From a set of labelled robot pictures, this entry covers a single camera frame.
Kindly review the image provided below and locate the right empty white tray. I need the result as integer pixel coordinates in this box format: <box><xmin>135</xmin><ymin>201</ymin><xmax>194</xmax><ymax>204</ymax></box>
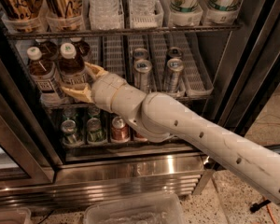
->
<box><xmin>173</xmin><ymin>33</ymin><xmax>214</xmax><ymax>97</ymax></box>

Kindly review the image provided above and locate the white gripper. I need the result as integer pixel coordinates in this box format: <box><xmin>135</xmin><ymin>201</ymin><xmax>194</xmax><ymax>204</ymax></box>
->
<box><xmin>61</xmin><ymin>63</ymin><xmax>127</xmax><ymax>112</ymax></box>

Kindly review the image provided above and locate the tea bottle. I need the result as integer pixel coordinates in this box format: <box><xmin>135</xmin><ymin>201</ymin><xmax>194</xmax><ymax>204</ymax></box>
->
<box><xmin>58</xmin><ymin>43</ymin><xmax>89</xmax><ymax>85</ymax></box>
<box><xmin>27</xmin><ymin>47</ymin><xmax>70</xmax><ymax>106</ymax></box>
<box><xmin>35</xmin><ymin>39</ymin><xmax>58</xmax><ymax>61</ymax></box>
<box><xmin>70</xmin><ymin>37</ymin><xmax>91</xmax><ymax>62</ymax></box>

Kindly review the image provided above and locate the empty white shelf tray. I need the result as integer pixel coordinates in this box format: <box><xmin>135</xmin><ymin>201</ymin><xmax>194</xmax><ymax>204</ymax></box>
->
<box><xmin>103</xmin><ymin>35</ymin><xmax>126</xmax><ymax>78</ymax></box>

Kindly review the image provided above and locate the front right green can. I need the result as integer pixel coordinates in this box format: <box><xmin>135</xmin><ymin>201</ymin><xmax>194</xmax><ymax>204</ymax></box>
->
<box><xmin>87</xmin><ymin>118</ymin><xmax>106</xmax><ymax>144</ymax></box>

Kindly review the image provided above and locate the rear left silver can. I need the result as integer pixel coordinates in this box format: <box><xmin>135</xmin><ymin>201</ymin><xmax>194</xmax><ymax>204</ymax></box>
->
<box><xmin>133</xmin><ymin>48</ymin><xmax>148</xmax><ymax>61</ymax></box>

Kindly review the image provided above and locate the rear right silver can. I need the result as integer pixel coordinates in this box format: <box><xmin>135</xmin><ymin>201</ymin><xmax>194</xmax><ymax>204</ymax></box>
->
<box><xmin>166</xmin><ymin>47</ymin><xmax>183</xmax><ymax>60</ymax></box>

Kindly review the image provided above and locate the left brown coffee bottle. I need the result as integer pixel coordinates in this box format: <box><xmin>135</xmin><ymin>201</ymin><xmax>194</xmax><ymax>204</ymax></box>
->
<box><xmin>0</xmin><ymin>0</ymin><xmax>43</xmax><ymax>21</ymax></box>

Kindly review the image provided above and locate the small clear plastic bin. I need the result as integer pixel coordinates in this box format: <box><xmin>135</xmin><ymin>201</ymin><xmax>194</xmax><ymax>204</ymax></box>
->
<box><xmin>0</xmin><ymin>208</ymin><xmax>33</xmax><ymax>224</ymax></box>

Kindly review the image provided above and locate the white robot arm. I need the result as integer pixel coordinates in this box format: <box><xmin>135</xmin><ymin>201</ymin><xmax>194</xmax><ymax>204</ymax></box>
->
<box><xmin>61</xmin><ymin>63</ymin><xmax>280</xmax><ymax>207</ymax></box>

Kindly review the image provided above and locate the wire shelf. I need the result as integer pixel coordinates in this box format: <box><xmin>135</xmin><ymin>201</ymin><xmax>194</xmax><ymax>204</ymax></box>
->
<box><xmin>43</xmin><ymin>95</ymin><xmax>214</xmax><ymax>110</ymax></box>
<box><xmin>5</xmin><ymin>23</ymin><xmax>242</xmax><ymax>40</ymax></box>

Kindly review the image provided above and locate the black tripod leg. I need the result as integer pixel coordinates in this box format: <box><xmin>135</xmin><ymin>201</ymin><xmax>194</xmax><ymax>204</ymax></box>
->
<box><xmin>250</xmin><ymin>200</ymin><xmax>271</xmax><ymax>213</ymax></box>

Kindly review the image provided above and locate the silver can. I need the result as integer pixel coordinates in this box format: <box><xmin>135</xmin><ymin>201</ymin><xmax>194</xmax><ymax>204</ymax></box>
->
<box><xmin>166</xmin><ymin>47</ymin><xmax>183</xmax><ymax>60</ymax></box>
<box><xmin>162</xmin><ymin>58</ymin><xmax>184</xmax><ymax>92</ymax></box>
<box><xmin>133</xmin><ymin>48</ymin><xmax>148</xmax><ymax>61</ymax></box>
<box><xmin>133</xmin><ymin>59</ymin><xmax>152</xmax><ymax>93</ymax></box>

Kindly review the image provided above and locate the left clear water bottle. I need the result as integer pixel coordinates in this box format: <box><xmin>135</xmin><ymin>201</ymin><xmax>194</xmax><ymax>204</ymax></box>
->
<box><xmin>90</xmin><ymin>0</ymin><xmax>120</xmax><ymax>30</ymax></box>

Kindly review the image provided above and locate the front left green can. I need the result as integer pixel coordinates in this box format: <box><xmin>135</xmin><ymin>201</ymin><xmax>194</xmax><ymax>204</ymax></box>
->
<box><xmin>61</xmin><ymin>119</ymin><xmax>83</xmax><ymax>147</ymax></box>

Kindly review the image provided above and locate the front right red can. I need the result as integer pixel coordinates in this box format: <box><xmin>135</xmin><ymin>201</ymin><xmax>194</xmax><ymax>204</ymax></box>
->
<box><xmin>134</xmin><ymin>131</ymin><xmax>147</xmax><ymax>142</ymax></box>

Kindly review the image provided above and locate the middle wire shelf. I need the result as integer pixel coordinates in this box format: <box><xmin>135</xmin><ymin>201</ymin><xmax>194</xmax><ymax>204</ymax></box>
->
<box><xmin>43</xmin><ymin>95</ymin><xmax>214</xmax><ymax>110</ymax></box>

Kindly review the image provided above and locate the red can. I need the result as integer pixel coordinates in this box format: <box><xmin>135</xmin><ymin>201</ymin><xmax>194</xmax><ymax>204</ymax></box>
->
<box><xmin>111</xmin><ymin>116</ymin><xmax>130</xmax><ymax>142</ymax></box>
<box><xmin>134</xmin><ymin>131</ymin><xmax>147</xmax><ymax>142</ymax></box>

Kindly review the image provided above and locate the orange cable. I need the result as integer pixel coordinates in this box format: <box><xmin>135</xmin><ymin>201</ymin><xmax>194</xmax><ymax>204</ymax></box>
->
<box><xmin>262</xmin><ymin>197</ymin><xmax>278</xmax><ymax>224</ymax></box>

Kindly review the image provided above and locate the fridge glass door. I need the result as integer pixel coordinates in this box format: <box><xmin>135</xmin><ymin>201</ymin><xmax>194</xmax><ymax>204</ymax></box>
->
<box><xmin>199</xmin><ymin>0</ymin><xmax>280</xmax><ymax>135</ymax></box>

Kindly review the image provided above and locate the stainless steel fridge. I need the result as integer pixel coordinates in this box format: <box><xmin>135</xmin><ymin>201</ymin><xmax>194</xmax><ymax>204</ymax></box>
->
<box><xmin>0</xmin><ymin>0</ymin><xmax>280</xmax><ymax>208</ymax></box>

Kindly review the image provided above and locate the front left red can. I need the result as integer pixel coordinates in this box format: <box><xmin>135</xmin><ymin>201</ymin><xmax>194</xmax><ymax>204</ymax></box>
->
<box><xmin>111</xmin><ymin>116</ymin><xmax>130</xmax><ymax>142</ymax></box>

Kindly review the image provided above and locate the front left silver can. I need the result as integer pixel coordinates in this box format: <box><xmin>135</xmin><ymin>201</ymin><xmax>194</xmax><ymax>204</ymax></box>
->
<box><xmin>133</xmin><ymin>59</ymin><xmax>152</xmax><ymax>93</ymax></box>

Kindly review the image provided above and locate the front right silver can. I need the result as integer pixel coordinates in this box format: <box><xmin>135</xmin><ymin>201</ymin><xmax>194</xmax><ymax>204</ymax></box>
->
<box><xmin>162</xmin><ymin>58</ymin><xmax>184</xmax><ymax>92</ymax></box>

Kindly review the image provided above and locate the upper wire shelf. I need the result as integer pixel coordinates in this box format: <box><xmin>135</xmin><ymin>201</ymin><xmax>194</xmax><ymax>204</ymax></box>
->
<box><xmin>5</xmin><ymin>23</ymin><xmax>242</xmax><ymax>40</ymax></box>

